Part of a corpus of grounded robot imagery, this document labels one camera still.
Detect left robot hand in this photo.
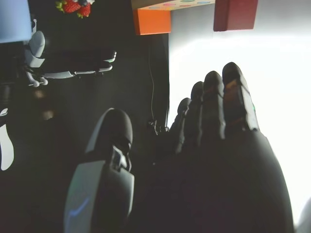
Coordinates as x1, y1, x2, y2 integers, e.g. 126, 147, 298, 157
63, 62, 296, 233

